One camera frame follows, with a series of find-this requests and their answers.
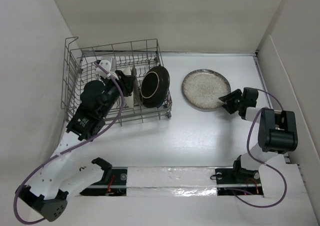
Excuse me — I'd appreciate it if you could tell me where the cream divided dish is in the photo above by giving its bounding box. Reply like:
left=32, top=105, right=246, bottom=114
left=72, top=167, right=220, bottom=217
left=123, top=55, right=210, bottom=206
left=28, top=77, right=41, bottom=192
left=123, top=66, right=135, bottom=108

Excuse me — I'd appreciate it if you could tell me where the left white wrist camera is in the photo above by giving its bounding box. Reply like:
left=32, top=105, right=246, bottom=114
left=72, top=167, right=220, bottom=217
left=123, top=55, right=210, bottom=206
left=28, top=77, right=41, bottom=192
left=95, top=57, right=118, bottom=79

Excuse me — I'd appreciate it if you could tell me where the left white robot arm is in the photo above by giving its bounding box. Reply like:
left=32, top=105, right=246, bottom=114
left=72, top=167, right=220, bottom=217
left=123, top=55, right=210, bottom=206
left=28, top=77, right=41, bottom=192
left=13, top=70, right=136, bottom=225

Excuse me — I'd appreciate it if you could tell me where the grey deer pattern plate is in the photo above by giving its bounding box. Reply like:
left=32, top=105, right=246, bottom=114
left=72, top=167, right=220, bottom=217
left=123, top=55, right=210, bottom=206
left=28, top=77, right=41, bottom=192
left=131, top=66, right=142, bottom=106

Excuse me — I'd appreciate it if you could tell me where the speckled round plate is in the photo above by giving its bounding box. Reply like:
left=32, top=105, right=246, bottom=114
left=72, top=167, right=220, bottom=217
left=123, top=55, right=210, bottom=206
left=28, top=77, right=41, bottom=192
left=181, top=69, right=231, bottom=111

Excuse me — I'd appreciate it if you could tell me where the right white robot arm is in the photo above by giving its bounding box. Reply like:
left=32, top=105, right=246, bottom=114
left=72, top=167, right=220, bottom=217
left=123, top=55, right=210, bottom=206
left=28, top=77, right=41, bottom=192
left=219, top=87, right=298, bottom=182

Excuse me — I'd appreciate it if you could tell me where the purple cable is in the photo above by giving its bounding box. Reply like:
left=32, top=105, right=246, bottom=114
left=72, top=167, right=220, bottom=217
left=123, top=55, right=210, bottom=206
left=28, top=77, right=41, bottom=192
left=231, top=88, right=287, bottom=208
left=12, top=62, right=125, bottom=223

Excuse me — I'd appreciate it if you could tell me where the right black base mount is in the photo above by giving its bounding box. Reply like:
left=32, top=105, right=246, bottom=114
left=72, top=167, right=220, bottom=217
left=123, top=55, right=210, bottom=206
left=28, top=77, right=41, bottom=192
left=210, top=156, right=263, bottom=195

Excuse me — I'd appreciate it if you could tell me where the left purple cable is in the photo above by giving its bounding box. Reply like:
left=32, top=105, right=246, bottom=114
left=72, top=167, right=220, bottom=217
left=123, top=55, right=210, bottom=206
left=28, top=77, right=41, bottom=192
left=12, top=62, right=125, bottom=223

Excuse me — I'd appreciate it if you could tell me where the cream plate brown rim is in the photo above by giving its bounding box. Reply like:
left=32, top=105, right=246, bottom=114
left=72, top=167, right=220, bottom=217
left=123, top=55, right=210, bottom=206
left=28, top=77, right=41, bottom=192
left=140, top=66, right=170, bottom=108

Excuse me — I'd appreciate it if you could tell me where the grey wire dish rack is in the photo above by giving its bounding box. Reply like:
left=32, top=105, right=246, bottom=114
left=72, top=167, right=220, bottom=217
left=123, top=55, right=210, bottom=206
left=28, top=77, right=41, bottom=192
left=60, top=37, right=173, bottom=125

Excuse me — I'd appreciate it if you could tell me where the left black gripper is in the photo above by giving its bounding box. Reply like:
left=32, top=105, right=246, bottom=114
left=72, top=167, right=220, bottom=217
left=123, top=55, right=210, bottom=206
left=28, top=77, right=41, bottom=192
left=99, top=70, right=135, bottom=118

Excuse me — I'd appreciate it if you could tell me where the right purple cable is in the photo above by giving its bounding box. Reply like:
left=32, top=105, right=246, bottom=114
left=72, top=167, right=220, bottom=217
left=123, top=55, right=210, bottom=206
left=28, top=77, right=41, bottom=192
left=231, top=88, right=287, bottom=208

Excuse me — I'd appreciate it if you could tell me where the blue leaf shaped plate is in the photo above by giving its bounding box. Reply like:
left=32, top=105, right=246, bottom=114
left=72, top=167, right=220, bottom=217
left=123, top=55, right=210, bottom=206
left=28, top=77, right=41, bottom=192
left=156, top=100, right=168, bottom=109

